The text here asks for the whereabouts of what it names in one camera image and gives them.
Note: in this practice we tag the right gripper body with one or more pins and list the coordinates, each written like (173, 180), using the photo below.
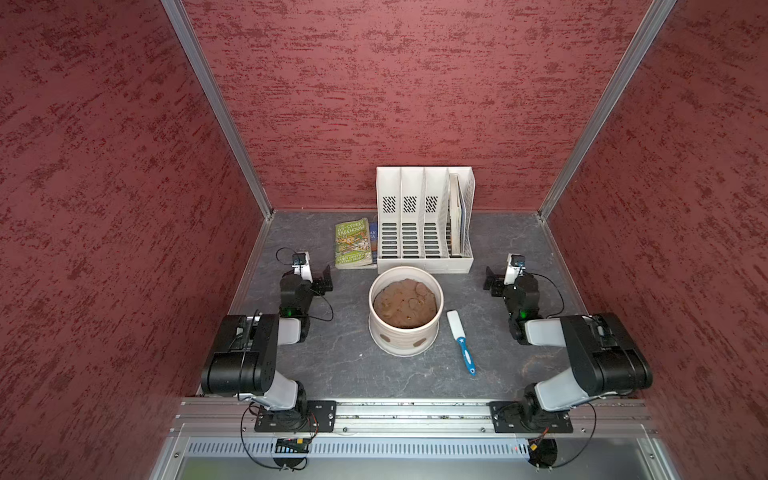
(498, 283)

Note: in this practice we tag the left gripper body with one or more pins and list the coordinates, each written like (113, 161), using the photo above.
(318, 283)

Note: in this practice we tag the blue white scrub brush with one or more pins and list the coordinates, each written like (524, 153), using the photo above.
(459, 336)

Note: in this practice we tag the white ceramic pot with mud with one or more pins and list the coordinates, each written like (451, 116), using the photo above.
(405, 306)

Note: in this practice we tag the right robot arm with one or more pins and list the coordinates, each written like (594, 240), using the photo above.
(603, 359)

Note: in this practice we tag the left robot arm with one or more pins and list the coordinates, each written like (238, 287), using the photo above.
(242, 363)

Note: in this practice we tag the green paperback book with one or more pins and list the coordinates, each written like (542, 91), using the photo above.
(352, 245)

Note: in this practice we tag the blue book under green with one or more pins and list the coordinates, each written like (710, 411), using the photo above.
(373, 234)

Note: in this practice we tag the books in organizer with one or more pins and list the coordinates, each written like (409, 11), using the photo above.
(459, 215)

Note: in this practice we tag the white file organizer rack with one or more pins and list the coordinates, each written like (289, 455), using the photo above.
(413, 218)

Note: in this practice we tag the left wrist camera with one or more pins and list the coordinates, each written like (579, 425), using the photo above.
(300, 262)

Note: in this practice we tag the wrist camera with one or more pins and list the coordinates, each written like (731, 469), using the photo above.
(300, 262)
(515, 267)

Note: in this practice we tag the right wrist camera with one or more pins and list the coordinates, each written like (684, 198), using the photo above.
(515, 267)

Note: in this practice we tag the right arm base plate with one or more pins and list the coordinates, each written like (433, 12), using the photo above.
(526, 417)

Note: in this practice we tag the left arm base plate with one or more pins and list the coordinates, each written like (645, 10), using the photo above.
(313, 416)

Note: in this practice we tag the aluminium mounting rail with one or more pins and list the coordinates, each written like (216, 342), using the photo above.
(452, 418)

